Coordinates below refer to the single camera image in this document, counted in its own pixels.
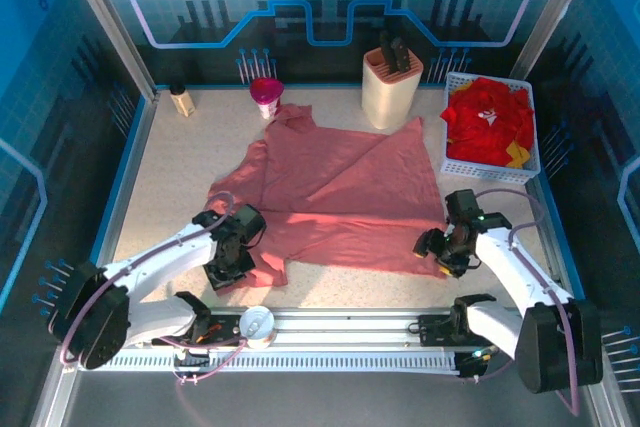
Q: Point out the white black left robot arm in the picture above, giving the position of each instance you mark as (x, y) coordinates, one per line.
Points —
(165, 257)

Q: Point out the pink lidded plastic cup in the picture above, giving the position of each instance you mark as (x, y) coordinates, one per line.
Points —
(267, 96)

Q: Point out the aluminium frame post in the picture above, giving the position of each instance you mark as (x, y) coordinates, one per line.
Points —
(554, 12)
(111, 22)

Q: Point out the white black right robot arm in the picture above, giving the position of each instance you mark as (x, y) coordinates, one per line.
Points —
(520, 267)

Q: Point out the cream knife block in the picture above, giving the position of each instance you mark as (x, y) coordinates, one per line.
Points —
(387, 102)

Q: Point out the aluminium frame rail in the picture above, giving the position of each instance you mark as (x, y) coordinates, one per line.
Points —
(350, 327)

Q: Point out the small beige bottle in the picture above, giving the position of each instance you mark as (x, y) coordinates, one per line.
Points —
(183, 103)

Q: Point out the white plastic basket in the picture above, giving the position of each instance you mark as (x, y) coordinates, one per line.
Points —
(492, 173)

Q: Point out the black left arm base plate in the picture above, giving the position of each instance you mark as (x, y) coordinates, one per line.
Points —
(227, 322)

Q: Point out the red t-shirt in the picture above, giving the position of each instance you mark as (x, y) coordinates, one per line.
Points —
(485, 132)

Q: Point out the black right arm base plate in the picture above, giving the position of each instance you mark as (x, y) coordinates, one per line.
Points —
(432, 329)

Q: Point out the pink t-shirt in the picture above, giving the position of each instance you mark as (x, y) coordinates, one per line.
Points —
(340, 187)

